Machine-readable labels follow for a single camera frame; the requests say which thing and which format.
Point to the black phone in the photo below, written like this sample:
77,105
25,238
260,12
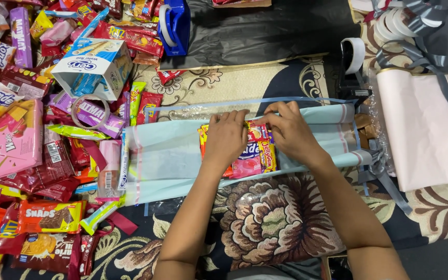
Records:
338,268

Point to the yellow jelly candy packet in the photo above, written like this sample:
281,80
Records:
267,156

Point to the grey ribbon bow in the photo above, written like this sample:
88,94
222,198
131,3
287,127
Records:
387,182

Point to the pink candy packet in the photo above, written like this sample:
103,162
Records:
247,161

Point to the person's grey clothing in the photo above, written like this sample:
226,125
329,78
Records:
274,272

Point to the white wafer roll carton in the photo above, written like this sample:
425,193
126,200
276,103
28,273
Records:
97,64

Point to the brown paper pieces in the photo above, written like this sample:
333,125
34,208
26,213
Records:
364,126

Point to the light blue wrapping paper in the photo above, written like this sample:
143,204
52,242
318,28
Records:
165,155

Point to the orange snack packet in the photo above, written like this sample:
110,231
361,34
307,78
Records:
202,142

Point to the floral patterned rug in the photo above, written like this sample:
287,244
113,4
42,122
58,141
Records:
278,221

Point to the clear cellophane sheet blue border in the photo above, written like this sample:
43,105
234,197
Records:
193,111

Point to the person's left hand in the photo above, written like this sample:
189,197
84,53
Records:
226,140

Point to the stack of white tape rolls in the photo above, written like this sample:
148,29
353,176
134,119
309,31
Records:
389,23

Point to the heap of assorted snack packets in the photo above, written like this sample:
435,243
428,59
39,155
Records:
18,128

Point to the person's right hand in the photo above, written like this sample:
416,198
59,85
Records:
296,136

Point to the small red snack packet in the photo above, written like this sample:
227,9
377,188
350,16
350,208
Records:
257,132

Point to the clear adhesive tape roll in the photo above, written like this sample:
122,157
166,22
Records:
77,116

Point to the blue tape dispenser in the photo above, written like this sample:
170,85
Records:
181,23

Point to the pale pink wrapping paper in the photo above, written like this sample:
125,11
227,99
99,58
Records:
422,132

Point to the long grey satin ribbon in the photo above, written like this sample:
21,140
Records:
434,60

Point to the black plastic sheet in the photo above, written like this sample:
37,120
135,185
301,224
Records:
255,35

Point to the black tape dispenser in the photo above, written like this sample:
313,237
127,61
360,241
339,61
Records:
350,85

